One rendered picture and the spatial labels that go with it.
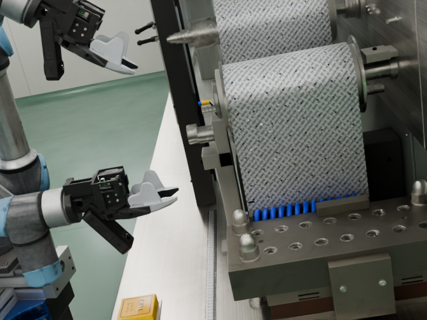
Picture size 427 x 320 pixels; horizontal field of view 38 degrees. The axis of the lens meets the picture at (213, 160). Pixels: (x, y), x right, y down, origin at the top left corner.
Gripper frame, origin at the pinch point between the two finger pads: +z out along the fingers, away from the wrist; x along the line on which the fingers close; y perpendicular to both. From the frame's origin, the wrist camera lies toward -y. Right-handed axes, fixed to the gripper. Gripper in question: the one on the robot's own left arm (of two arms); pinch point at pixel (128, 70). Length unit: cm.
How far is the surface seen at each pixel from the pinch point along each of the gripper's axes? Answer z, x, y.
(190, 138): 17.0, 3.2, -7.3
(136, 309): 21.7, -15.3, -36.4
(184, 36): 7.4, 25.2, 5.7
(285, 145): 32.1, -4.6, 2.7
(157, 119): 38, 397, -143
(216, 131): 20.6, 2.7, -3.4
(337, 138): 39.7, -4.6, 8.5
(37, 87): -84, 552, -228
